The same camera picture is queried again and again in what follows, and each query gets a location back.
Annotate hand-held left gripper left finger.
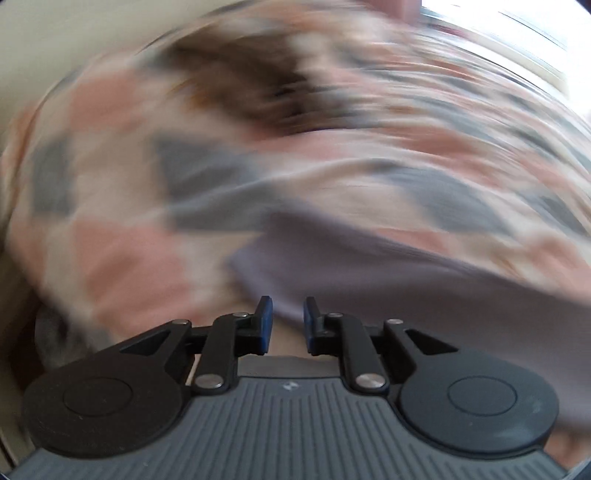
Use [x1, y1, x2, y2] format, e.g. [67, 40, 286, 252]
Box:
[119, 296, 274, 396]

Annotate pink grey checkered quilt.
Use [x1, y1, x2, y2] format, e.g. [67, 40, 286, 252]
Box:
[0, 0, 591, 462]

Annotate bright window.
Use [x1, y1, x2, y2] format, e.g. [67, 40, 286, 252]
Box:
[420, 0, 571, 88]

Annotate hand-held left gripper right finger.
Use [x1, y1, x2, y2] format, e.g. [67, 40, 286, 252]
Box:
[302, 296, 461, 396]

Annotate lavender elastic waist pants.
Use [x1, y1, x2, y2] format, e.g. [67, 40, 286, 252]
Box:
[228, 210, 591, 335]

